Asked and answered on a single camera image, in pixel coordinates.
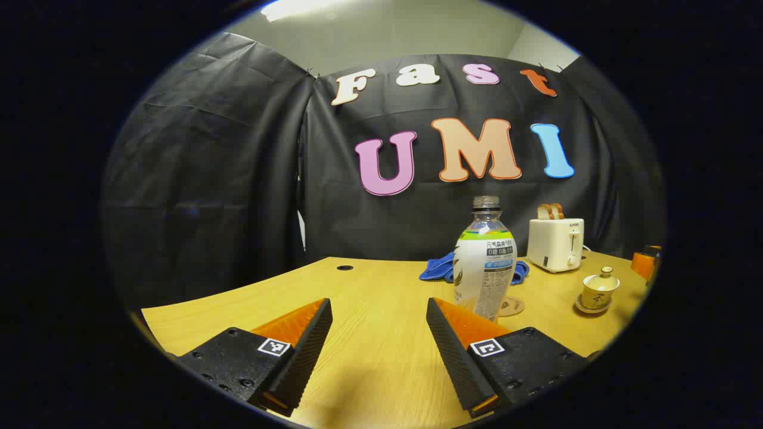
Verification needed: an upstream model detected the cream ceramic teacup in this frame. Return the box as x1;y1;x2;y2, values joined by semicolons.
581;286;621;310

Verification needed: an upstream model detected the white toaster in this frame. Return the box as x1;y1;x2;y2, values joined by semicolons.
527;217;585;273

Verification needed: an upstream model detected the clear plastic water bottle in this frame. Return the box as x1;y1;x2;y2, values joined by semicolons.
452;195;518;322

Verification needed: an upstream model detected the black backdrop cloth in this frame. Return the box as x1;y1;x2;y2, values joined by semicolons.
101;33;667;310

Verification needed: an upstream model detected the cream ceramic saucer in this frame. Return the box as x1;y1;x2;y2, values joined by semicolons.
574;295;613;315

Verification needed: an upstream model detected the cream teacup lid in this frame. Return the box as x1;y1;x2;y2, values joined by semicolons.
583;266;621;293

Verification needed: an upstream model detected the blue towel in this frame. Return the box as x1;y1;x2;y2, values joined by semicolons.
418;251;530;285

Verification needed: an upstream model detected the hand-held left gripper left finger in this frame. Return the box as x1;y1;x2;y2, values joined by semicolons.
176;297;334;418

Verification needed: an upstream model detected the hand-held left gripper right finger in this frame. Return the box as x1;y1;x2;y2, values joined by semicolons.
425;297;592;419

